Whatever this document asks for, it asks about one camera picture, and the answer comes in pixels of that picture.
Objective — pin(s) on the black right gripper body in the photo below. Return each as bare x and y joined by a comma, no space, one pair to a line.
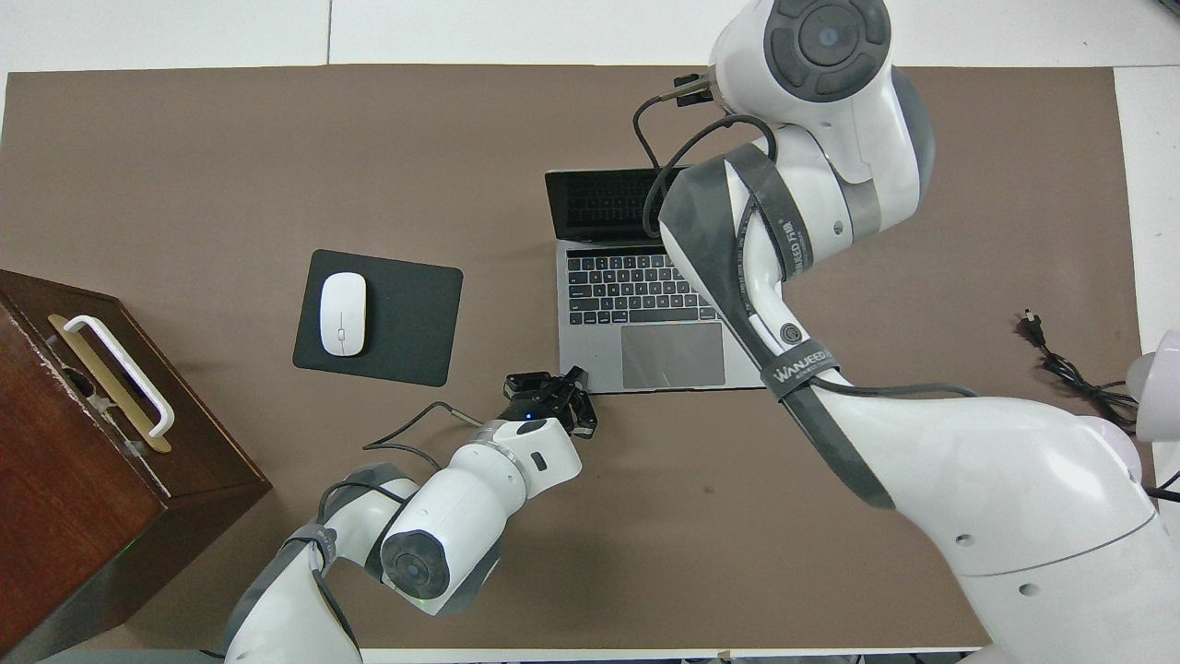
693,90

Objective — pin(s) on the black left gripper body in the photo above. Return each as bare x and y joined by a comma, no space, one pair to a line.
539,398

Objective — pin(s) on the grey aluminium laptop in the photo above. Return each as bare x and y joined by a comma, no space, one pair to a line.
599,360

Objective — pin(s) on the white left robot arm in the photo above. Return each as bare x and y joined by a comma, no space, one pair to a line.
470,498

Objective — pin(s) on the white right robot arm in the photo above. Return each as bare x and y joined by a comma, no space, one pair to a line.
968,480

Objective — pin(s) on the large brown table mat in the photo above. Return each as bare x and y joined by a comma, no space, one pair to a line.
645,516

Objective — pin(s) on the black mouse pad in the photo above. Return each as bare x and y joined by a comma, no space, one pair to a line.
415,323

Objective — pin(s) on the white computer mouse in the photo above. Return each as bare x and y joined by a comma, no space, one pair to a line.
343,314

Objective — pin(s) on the dark brown wooden box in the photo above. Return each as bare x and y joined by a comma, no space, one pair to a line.
74,480

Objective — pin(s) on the white desk lamp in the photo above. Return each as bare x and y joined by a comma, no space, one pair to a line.
1157,387

